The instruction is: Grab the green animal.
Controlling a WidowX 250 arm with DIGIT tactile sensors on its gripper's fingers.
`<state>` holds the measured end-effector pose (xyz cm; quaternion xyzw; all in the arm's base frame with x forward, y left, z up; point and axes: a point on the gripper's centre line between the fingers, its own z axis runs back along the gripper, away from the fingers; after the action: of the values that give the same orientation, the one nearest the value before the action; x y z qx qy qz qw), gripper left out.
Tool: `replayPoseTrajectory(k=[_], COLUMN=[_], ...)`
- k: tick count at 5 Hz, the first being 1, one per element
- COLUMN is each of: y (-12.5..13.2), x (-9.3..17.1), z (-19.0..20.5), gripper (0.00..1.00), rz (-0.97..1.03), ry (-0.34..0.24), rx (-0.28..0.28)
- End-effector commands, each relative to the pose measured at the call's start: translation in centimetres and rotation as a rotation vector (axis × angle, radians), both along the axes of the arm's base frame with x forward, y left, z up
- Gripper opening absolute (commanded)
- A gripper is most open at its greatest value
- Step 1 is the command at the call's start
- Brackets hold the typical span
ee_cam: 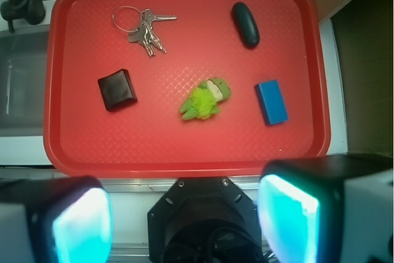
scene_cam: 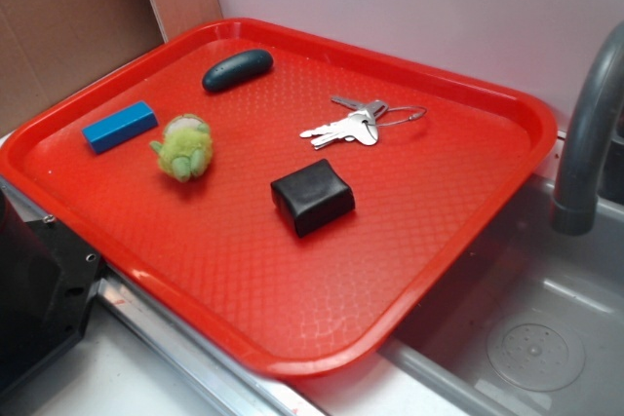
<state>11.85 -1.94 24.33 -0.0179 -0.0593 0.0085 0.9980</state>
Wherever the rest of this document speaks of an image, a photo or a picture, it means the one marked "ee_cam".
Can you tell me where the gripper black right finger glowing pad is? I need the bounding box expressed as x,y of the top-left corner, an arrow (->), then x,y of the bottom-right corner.
257,154 -> 393,262

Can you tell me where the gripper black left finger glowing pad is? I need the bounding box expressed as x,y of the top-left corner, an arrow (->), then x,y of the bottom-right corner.
1,176 -> 113,262

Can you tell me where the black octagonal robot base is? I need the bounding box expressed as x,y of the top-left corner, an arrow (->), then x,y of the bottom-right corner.
147,177 -> 267,262

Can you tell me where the green plush animal toy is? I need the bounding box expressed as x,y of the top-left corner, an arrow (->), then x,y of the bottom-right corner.
179,77 -> 231,121

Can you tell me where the blue rectangular block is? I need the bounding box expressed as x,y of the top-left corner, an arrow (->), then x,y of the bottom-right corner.
254,80 -> 289,126

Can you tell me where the black leather wallet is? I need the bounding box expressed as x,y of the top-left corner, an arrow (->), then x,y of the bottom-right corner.
97,68 -> 137,112

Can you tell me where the red plastic tray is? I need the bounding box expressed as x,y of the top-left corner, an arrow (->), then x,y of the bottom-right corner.
44,0 -> 331,178

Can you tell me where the grey metal sink basin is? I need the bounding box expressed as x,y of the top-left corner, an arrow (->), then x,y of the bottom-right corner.
1,25 -> 49,137

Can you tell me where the black oval case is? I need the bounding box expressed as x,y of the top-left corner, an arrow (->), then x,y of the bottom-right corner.
231,2 -> 260,49

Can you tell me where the silver key bunch with ring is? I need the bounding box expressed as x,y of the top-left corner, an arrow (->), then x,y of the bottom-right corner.
111,6 -> 177,58

